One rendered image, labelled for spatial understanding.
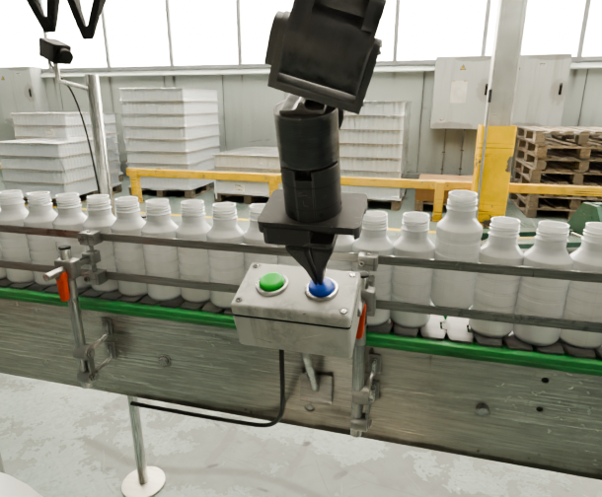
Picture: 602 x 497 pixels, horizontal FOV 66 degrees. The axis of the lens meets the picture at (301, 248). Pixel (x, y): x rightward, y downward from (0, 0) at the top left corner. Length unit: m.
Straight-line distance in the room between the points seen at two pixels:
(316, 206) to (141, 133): 6.72
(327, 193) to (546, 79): 7.11
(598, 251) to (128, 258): 0.69
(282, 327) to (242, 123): 7.78
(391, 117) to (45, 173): 4.49
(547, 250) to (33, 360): 0.88
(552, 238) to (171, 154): 6.46
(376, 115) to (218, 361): 5.35
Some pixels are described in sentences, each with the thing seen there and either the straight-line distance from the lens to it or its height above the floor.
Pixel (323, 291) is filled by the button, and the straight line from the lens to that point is 0.52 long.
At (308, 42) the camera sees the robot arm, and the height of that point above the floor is 1.36.
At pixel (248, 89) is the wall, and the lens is 8.21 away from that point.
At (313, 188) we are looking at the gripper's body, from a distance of 0.42.
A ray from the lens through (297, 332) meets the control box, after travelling 0.54.
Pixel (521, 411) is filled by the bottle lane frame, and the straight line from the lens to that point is 0.74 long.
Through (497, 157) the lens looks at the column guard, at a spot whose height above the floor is 0.79.
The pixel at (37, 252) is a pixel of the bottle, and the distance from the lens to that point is 0.93.
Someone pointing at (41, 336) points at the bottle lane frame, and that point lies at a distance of 0.96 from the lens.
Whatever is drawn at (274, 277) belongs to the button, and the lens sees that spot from 0.54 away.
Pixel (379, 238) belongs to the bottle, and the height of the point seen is 1.13.
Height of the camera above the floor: 1.32
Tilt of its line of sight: 18 degrees down
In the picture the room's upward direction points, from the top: straight up
